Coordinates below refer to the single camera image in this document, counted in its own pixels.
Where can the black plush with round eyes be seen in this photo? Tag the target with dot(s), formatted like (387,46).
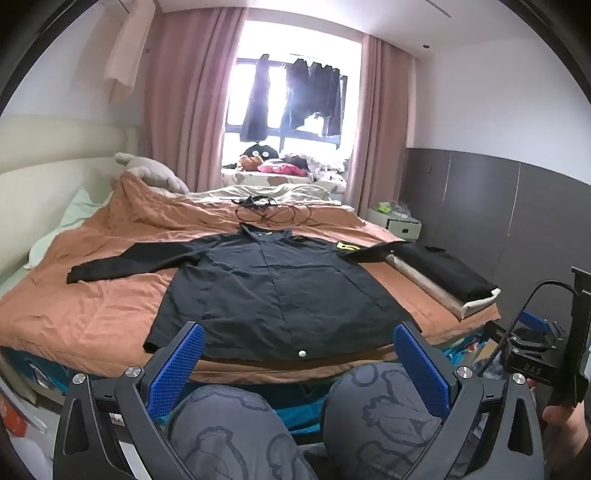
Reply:
(259,151)

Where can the clear plastic packaging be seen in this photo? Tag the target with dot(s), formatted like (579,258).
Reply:
(401,210)

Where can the pink cloth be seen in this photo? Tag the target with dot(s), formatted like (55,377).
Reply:
(281,169)

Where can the orange box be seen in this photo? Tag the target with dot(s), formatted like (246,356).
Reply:
(14,417)

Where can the cream bed headboard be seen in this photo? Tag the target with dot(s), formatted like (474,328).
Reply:
(46,152)

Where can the light green pillow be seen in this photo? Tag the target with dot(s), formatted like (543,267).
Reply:
(78,207)

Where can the folded beige cloth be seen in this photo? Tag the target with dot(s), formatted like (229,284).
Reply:
(434,290)

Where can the teal printed bed sheet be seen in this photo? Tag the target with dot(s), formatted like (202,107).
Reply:
(295,408)

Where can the person's right hand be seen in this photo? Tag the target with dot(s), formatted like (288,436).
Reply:
(577,422)

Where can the window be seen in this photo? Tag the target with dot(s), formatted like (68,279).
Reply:
(277,46)

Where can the pink curtain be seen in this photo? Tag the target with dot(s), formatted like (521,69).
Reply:
(376,129)
(194,101)

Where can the pile of patterned cloth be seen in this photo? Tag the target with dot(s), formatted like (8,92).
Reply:
(323,166)

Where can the black jacket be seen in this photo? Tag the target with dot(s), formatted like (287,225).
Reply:
(277,295)

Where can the person's left leg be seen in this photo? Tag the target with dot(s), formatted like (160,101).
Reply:
(221,438)

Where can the person's knees in grey trousers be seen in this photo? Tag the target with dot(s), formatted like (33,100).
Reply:
(378,424)

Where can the grey plush toy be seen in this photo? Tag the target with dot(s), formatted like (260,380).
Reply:
(152,173)

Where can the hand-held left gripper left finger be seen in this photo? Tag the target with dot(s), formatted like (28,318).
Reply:
(178,369)

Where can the brown plush toy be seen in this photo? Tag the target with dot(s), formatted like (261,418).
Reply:
(249,162)

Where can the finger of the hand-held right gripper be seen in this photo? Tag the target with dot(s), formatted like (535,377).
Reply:
(531,341)
(533,318)

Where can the white nightstand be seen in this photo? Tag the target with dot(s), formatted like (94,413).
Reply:
(406,228)

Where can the cream hanging cloth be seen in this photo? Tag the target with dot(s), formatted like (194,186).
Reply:
(127,55)

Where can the orange blanket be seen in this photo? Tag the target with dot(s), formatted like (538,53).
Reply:
(115,300)

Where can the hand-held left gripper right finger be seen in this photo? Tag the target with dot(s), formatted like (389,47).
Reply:
(422,374)

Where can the dark hanging garment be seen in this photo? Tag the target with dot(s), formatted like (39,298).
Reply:
(295,97)
(255,101)
(328,97)

